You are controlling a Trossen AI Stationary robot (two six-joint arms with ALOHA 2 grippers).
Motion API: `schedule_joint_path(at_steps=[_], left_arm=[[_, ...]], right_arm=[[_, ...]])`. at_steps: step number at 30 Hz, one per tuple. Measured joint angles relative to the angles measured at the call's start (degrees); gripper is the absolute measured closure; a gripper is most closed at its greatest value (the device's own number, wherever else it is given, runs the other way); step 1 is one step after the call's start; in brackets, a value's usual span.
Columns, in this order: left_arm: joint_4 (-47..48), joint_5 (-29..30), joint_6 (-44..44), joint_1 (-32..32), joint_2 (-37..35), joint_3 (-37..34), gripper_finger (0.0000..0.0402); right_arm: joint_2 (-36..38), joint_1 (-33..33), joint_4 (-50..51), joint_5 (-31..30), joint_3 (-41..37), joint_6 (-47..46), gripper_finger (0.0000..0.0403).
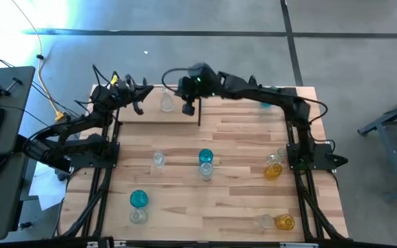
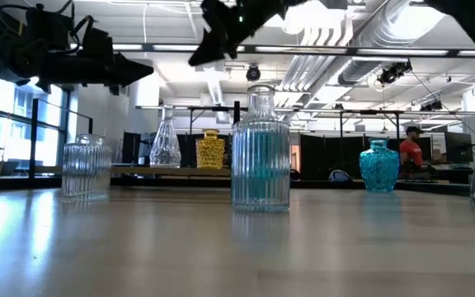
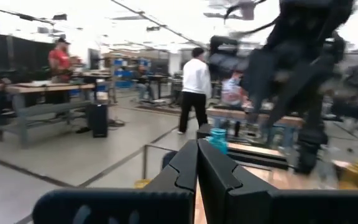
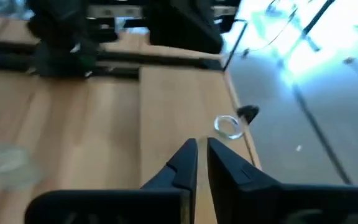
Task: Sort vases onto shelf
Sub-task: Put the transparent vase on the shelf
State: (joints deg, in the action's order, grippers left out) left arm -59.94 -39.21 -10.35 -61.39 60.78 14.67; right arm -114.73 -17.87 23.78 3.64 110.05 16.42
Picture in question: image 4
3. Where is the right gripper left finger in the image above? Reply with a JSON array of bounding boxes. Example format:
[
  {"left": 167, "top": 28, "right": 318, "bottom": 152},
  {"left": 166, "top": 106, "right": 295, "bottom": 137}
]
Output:
[{"left": 24, "top": 138, "right": 198, "bottom": 224}]

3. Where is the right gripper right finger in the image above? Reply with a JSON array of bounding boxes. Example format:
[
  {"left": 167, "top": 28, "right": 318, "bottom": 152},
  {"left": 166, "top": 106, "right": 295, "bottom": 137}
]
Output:
[{"left": 206, "top": 137, "right": 358, "bottom": 224}]

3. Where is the clear twisted conical glass vase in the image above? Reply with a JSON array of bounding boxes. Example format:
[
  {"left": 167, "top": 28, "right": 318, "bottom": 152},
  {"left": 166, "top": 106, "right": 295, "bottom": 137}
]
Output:
[{"left": 213, "top": 114, "right": 245, "bottom": 141}]

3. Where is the clear ribbed square glass vase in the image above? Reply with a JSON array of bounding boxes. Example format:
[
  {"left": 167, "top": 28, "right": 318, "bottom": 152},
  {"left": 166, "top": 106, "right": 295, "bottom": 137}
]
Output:
[{"left": 0, "top": 141, "right": 43, "bottom": 190}]

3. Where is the small black bracket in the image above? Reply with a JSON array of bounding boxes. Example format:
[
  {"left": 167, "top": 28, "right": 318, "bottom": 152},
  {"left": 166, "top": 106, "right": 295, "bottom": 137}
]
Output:
[{"left": 236, "top": 105, "right": 260, "bottom": 125}]

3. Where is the black aluminium table frame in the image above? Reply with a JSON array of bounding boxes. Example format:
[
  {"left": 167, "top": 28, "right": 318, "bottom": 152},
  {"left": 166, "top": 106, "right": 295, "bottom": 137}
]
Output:
[{"left": 0, "top": 21, "right": 249, "bottom": 80}]

